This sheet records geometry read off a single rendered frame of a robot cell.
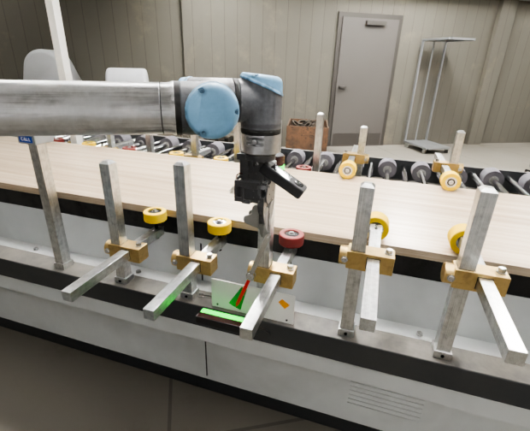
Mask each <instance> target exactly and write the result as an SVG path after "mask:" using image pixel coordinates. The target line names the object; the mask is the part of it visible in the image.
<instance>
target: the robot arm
mask: <svg viewBox="0 0 530 431"><path fill-rule="evenodd" d="M282 97H284V95H283V82H282V79H281V78H280V77H278V76H273V75H266V74H252V73H245V72H243V73H241V75H240V79H234V78H198V77H192V76H188V77H183V78H180V79H179V81H175V80H172V81H169V82H130V81H77V80H0V137H8V136H68V135H128V134H173V135H198V136H200V137H202V138H205V139H219V138H222V137H225V136H227V135H228V134H229V133H230V132H231V131H232V130H233V129H234V128H235V127H236V125H237V123H238V122H241V152H240V153H237V159H239V173H238V174H237V175H236V180H234V201H237V202H242V204H251V203H254V205H253V206H252V210H250V211H249V214H248V215H245V216H244V222H245V223H246V224H248V225H251V226H252V227H256V228H258V229H259V230H260V235H261V237H264V236H265V235H266V233H267V232H268V230H269V227H270V223H271V219H272V214H273V209H274V194H275V184H276V185H278V186H280V187H281V188H282V189H284V190H285V191H287V192H288V193H290V194H291V195H292V196H293V197H294V198H297V199H299V198H301V196H302V195H303V193H304V192H305V191H306V189H307V186H306V185H305V184H304V183H302V182H301V181H300V180H298V179H296V178H295V177H293V176H292V175H291V174H289V173H287V172H286V171H285V170H284V169H283V168H281V167H280V166H278V165H277V164H275V163H274V162H272V161H274V160H275V157H276V154H277V153H279V152H280V135H281V132H280V131H281V113H282Z"/></svg>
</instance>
